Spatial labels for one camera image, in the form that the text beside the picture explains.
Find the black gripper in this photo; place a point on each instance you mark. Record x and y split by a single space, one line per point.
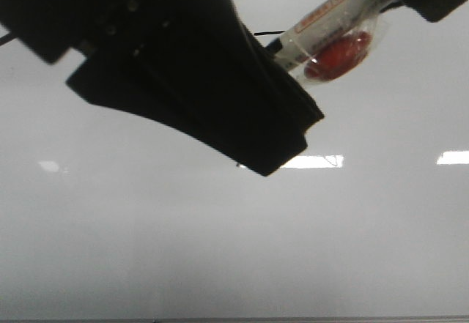
50 28

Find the black whiteboard marker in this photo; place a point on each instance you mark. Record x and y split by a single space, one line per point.
330 41

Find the white whiteboard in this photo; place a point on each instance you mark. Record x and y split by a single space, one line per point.
105 215

